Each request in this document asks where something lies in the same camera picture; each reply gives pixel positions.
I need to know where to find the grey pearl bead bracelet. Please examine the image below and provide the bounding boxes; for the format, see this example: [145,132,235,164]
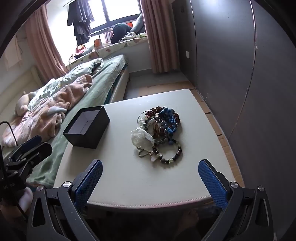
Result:
[142,115,163,133]

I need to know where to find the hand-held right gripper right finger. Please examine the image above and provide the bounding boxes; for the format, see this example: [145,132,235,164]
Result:
[198,159,277,241]

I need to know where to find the dark hanging clothes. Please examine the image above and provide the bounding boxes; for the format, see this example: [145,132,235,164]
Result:
[67,0,95,45]

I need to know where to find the grey pillow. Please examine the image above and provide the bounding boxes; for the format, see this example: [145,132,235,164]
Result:
[130,13,145,34]

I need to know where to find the brown seed bead bracelet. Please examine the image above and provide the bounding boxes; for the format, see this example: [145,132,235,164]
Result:
[145,106,180,139]

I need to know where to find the dark grey wardrobe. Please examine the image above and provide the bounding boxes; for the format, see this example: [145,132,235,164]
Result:
[172,0,296,239]

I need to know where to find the pink curtain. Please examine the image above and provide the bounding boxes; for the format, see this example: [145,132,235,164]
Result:
[140,0,179,75]
[25,4,68,84]

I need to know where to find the blue bead necklace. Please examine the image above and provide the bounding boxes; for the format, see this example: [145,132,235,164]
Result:
[158,107,179,142]

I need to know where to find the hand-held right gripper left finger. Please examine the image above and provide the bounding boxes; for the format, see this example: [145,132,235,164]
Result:
[26,159,103,241]

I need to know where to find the beige plush toy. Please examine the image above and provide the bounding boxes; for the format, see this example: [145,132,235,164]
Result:
[14,91,37,115]

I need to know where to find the white hanging garment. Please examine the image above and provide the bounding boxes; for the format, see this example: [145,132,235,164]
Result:
[2,36,24,71]

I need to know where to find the white plastic bag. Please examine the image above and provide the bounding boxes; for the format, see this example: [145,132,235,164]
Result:
[131,128,155,150]

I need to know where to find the bed with green sheet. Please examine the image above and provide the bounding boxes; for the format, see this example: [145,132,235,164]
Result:
[25,54,130,189]

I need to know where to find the person's left hand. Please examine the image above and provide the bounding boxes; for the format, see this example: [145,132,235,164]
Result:
[18,188,33,209]

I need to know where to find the black jewelry box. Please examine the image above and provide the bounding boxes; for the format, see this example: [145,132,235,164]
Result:
[63,105,110,149]

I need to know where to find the dark and green bead bracelet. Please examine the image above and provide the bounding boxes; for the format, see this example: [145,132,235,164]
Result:
[152,141,183,165]

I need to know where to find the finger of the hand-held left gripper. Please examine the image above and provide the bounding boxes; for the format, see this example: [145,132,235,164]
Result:
[9,142,52,167]
[17,135,42,152]

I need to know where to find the thin clear bangle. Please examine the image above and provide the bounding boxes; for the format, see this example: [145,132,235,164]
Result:
[137,111,153,128]

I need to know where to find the black bag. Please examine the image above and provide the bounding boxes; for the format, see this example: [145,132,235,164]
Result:
[110,22,133,44]

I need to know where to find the printed window seat cushion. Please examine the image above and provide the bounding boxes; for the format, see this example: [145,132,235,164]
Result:
[67,32,149,69]

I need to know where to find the floral pillow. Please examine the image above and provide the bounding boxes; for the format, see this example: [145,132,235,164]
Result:
[27,58,104,109]

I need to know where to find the flattened cardboard sheets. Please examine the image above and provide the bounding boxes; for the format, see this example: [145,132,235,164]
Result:
[137,80,245,188]

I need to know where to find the pink fleece blanket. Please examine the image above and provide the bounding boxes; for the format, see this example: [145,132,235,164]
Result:
[0,74,93,147]

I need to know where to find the black cable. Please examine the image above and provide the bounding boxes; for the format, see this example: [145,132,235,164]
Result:
[0,121,18,147]

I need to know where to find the window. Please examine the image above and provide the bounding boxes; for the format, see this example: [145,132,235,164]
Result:
[45,0,142,50]

